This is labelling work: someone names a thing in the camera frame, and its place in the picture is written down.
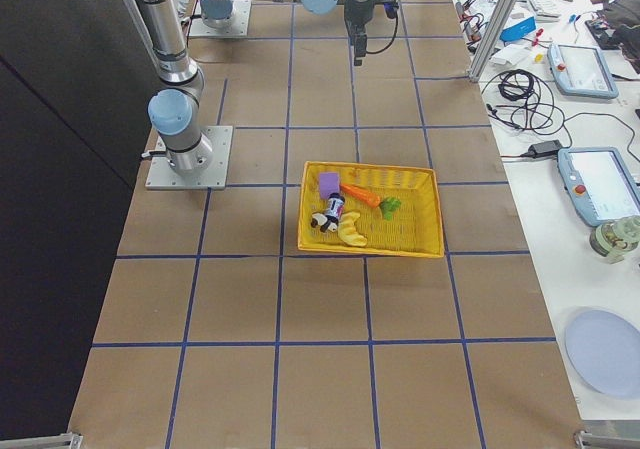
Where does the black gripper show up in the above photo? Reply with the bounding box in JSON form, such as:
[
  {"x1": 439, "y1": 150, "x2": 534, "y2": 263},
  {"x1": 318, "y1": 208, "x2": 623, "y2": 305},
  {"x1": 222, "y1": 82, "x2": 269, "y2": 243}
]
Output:
[{"x1": 344, "y1": 0, "x2": 375, "y2": 67}]

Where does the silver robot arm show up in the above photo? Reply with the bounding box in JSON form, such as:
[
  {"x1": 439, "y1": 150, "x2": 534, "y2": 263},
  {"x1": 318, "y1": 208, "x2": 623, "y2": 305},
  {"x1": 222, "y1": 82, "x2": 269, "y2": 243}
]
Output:
[{"x1": 134, "y1": 0, "x2": 377, "y2": 174}]

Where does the purple cube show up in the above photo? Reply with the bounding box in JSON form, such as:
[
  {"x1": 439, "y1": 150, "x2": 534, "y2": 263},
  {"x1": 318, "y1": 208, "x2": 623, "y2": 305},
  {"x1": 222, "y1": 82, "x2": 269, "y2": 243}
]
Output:
[{"x1": 318, "y1": 172, "x2": 340, "y2": 200}]

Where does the blue cardboard box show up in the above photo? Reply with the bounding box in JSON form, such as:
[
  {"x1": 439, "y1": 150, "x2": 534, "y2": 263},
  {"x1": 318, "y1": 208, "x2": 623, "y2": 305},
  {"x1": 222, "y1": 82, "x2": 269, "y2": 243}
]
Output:
[{"x1": 499, "y1": 16, "x2": 536, "y2": 43}]

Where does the orange toy carrot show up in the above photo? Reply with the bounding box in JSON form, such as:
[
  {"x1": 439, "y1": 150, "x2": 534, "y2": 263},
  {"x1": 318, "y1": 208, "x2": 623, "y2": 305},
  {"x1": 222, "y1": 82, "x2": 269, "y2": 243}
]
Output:
[{"x1": 340, "y1": 184, "x2": 382, "y2": 208}]

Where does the small printed bottle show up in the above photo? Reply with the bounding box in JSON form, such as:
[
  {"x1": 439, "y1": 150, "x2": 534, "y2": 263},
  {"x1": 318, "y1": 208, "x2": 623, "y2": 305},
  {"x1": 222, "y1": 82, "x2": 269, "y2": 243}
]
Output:
[{"x1": 324, "y1": 193, "x2": 345, "y2": 227}]

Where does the green toy leaf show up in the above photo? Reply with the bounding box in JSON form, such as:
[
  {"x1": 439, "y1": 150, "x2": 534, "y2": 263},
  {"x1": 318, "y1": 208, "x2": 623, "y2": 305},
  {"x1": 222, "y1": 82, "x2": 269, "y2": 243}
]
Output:
[{"x1": 378, "y1": 197, "x2": 402, "y2": 221}]

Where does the panda toy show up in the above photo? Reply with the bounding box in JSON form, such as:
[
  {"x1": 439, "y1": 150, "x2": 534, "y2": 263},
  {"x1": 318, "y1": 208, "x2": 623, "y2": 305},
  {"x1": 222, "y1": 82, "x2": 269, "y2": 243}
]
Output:
[{"x1": 311, "y1": 213, "x2": 339, "y2": 233}]

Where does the toy croissant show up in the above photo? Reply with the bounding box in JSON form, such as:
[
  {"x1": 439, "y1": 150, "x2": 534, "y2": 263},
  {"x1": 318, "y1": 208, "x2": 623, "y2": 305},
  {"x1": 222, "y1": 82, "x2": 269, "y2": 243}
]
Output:
[{"x1": 338, "y1": 211, "x2": 368, "y2": 247}]

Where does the yellow plastic basket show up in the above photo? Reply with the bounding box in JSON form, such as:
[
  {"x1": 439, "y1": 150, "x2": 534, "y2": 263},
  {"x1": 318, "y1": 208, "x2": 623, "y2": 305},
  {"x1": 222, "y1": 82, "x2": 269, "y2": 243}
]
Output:
[{"x1": 297, "y1": 161, "x2": 444, "y2": 258}]

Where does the black power adapter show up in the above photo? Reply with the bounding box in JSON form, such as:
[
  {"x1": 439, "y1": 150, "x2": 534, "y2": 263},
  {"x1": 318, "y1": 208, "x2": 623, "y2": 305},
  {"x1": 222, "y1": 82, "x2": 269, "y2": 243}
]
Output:
[{"x1": 528, "y1": 140, "x2": 564, "y2": 159}]

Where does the far teach pendant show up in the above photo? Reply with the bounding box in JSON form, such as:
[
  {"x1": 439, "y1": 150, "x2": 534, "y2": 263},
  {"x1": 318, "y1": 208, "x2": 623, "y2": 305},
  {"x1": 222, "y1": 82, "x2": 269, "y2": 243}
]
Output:
[{"x1": 547, "y1": 43, "x2": 619, "y2": 100}]

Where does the teach pendant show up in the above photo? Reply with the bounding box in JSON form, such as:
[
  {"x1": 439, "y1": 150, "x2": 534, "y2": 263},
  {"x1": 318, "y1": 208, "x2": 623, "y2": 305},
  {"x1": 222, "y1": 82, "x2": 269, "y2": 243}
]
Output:
[
  {"x1": 547, "y1": 43, "x2": 619, "y2": 100},
  {"x1": 557, "y1": 147, "x2": 639, "y2": 227}
]

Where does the near teach pendant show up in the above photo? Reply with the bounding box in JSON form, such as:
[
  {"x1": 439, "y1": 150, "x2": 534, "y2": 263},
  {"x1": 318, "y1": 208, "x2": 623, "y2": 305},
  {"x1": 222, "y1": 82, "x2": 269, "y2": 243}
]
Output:
[{"x1": 557, "y1": 147, "x2": 639, "y2": 227}]

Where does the glass jar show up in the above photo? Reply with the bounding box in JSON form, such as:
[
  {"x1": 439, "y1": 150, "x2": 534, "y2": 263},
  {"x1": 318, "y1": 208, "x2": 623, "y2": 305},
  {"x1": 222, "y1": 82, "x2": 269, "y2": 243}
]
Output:
[{"x1": 589, "y1": 216, "x2": 639, "y2": 263}]

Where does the brown paper table cover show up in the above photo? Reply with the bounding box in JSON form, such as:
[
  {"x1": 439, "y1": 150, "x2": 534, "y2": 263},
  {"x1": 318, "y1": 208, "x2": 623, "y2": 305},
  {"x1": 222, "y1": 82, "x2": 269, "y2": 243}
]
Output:
[{"x1": 69, "y1": 0, "x2": 580, "y2": 448}]

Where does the blue plate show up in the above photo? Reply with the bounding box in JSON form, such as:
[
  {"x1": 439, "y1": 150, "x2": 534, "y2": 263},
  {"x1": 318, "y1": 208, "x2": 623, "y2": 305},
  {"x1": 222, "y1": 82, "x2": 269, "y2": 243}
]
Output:
[{"x1": 565, "y1": 310, "x2": 639, "y2": 399}]

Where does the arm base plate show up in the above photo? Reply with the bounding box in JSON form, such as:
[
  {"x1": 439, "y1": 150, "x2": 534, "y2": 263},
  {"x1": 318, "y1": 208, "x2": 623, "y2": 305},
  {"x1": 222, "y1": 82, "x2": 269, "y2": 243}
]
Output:
[
  {"x1": 145, "y1": 126, "x2": 234, "y2": 190},
  {"x1": 188, "y1": 0, "x2": 251, "y2": 39}
]

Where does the aluminium frame post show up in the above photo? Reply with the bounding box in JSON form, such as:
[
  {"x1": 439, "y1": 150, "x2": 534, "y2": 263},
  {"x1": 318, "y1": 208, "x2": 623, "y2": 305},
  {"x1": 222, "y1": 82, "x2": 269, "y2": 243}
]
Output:
[{"x1": 467, "y1": 0, "x2": 516, "y2": 82}]

